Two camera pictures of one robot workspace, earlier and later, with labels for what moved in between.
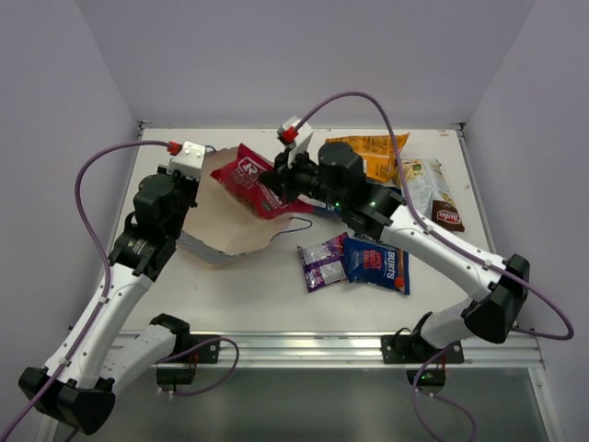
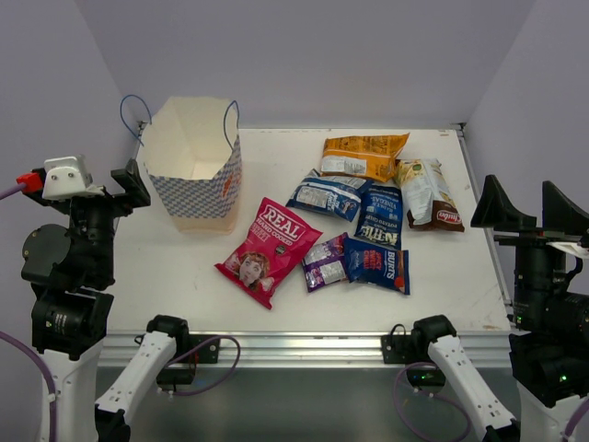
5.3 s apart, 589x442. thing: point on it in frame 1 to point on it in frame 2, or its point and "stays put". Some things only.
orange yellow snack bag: [377, 152] stays put
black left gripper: [190, 185] to [109, 198]
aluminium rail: [354, 351] stays put
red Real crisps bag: [243, 178] to [273, 243]
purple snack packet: [323, 261] stays put
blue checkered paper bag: [217, 223] to [193, 170]
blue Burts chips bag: [372, 262] stays put
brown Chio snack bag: [430, 194] stays put
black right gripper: [282, 176] to [562, 219]
